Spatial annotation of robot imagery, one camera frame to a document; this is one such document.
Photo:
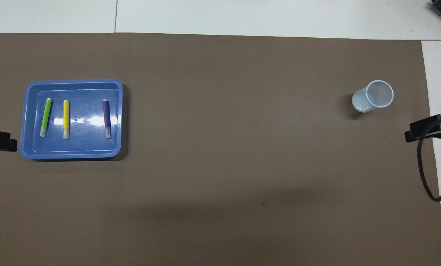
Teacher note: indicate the green marker pen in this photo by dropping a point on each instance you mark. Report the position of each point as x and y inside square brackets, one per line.
[45, 116]

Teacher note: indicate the yellow marker pen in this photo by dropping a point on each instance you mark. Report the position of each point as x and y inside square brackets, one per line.
[65, 118]

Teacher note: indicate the purple marker pen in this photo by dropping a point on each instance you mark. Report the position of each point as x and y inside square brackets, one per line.
[106, 118]

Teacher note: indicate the translucent plastic cup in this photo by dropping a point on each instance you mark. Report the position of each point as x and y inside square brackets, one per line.
[362, 103]

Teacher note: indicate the blue plastic tray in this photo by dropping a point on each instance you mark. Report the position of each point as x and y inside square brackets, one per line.
[91, 144]

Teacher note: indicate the brown table mat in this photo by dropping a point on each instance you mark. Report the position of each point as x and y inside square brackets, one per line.
[220, 147]

